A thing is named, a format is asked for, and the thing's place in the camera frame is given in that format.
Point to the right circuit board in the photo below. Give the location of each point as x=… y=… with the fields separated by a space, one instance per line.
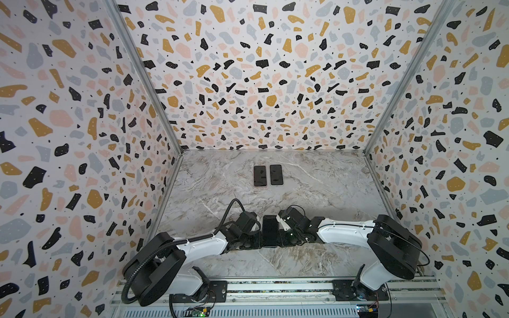
x=367 y=311

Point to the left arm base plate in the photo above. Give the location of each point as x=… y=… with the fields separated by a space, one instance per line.
x=214 y=291

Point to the silver edged phone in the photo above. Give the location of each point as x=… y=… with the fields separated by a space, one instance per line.
x=259 y=176

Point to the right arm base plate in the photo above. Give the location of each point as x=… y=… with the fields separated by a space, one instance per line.
x=350 y=291

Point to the left circuit board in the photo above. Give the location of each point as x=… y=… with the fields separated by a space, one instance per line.
x=197 y=312

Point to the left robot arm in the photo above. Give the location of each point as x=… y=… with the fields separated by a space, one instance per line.
x=164 y=265

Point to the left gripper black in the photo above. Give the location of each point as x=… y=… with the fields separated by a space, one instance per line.
x=258 y=241

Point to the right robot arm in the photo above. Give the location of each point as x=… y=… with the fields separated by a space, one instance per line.
x=396 y=249

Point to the circuit board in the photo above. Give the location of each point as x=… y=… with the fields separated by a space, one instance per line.
x=197 y=312
x=367 y=311

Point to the purple edged phone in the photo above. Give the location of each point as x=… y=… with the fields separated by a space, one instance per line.
x=276 y=175

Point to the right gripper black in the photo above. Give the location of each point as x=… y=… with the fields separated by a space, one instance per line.
x=290 y=235

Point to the blue edged phone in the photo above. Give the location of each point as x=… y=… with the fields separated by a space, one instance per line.
x=270 y=232

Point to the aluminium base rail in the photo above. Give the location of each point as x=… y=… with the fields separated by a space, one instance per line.
x=300 y=297

